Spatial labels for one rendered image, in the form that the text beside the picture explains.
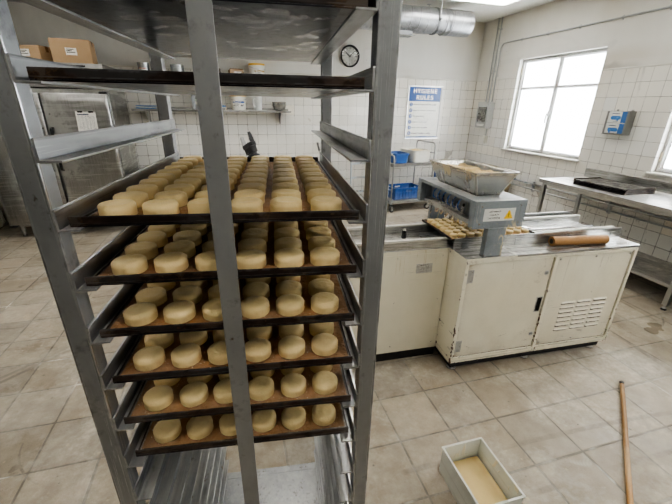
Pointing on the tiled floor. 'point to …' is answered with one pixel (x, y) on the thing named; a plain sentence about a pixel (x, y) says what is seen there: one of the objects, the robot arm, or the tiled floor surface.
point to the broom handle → (626, 446)
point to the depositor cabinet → (530, 299)
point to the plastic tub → (477, 474)
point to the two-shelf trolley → (413, 178)
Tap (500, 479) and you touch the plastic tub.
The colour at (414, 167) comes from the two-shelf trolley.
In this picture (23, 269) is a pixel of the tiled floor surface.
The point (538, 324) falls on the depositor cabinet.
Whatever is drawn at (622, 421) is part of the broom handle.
